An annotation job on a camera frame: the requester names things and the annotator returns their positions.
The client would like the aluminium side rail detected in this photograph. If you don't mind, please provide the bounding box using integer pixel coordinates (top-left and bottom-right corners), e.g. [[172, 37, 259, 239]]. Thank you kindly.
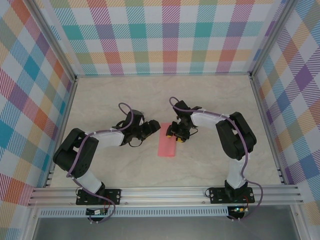
[[249, 74, 287, 185], [43, 76, 79, 188]]

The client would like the slotted grey cable duct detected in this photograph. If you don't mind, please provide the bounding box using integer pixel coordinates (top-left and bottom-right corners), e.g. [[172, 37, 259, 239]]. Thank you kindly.
[[39, 206, 230, 218]]

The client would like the pink paper sheet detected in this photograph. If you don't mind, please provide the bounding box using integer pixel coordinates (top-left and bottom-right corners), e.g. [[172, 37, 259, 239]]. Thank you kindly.
[[157, 122, 178, 158]]

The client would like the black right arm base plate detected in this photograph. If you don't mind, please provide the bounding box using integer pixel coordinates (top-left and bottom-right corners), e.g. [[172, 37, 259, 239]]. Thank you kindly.
[[208, 186, 255, 205]]

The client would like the thin aluminium rail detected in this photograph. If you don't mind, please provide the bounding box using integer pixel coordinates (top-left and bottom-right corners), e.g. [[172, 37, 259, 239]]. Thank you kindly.
[[74, 72, 253, 79]]

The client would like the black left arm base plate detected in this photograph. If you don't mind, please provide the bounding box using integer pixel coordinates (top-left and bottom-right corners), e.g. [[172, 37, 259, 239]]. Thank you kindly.
[[75, 188, 123, 206]]

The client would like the aluminium mounting rail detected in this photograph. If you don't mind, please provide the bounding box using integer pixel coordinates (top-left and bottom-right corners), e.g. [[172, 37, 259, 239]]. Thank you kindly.
[[27, 184, 305, 207]]

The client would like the aluminium corner post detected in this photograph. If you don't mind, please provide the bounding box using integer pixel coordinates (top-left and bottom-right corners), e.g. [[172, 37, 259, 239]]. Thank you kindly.
[[248, 0, 298, 80], [29, 0, 78, 82]]

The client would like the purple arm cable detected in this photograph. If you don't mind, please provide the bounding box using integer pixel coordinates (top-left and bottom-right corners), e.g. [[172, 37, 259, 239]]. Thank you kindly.
[[169, 96, 265, 222], [66, 101, 141, 225]]

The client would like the small dark circuit board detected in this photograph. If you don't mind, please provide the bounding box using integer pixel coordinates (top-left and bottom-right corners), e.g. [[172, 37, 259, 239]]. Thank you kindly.
[[86, 208, 109, 216]]

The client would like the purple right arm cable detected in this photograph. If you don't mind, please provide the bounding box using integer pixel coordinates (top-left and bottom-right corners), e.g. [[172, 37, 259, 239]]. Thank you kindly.
[[169, 96, 265, 222]]

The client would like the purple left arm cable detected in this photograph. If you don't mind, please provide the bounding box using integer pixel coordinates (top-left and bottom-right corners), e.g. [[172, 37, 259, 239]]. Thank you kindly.
[[66, 101, 141, 225]]

